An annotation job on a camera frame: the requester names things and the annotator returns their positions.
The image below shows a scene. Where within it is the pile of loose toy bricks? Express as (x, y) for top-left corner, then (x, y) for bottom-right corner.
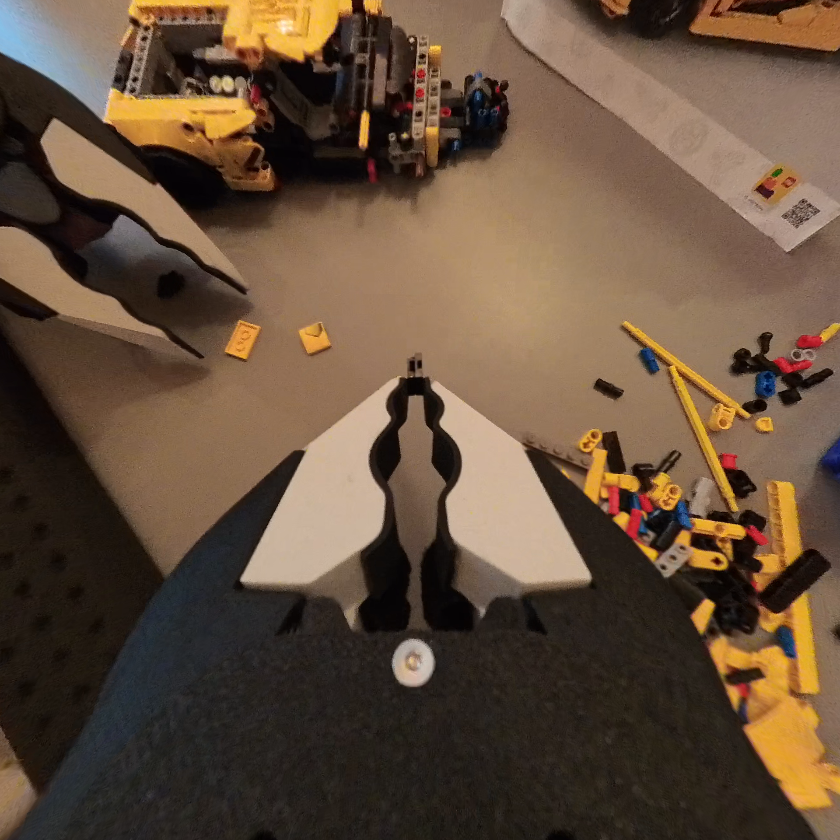
(521, 430), (840, 811)

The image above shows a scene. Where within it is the white instruction booklet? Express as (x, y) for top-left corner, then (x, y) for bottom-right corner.
(502, 0), (840, 253)

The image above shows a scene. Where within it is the yellow toy brick car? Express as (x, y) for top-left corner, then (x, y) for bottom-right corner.
(104, 0), (511, 201)

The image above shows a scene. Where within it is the yellow flat two-stud plate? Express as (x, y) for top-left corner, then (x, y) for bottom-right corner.
(224, 320), (262, 361)

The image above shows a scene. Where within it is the cluster of small coloured pins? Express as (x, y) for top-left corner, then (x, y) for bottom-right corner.
(730, 322), (840, 417)

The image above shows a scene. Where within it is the grey desk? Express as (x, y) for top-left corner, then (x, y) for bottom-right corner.
(0, 0), (840, 840)

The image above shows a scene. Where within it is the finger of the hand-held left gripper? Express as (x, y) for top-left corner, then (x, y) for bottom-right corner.
(0, 225), (206, 360)
(39, 117), (250, 294)

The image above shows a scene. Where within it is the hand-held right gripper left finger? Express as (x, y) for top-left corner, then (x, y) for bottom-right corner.
(238, 375), (413, 633)

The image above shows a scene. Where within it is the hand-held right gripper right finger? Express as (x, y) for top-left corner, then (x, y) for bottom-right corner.
(420, 376), (595, 633)

